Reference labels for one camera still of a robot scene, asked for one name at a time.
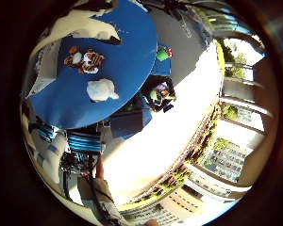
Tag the green and red toy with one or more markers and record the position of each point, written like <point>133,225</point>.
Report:
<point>162,55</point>

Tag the dark blue chair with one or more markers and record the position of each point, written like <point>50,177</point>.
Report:
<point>130,121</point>

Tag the white spotted leopard plush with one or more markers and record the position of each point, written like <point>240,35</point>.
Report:
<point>100,90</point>

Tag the small blue side table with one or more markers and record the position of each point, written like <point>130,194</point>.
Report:
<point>162,67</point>

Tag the orange striped tiger plush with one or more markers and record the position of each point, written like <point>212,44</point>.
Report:
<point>86,59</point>

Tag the white open box container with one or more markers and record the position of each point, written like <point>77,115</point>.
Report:
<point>45,72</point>

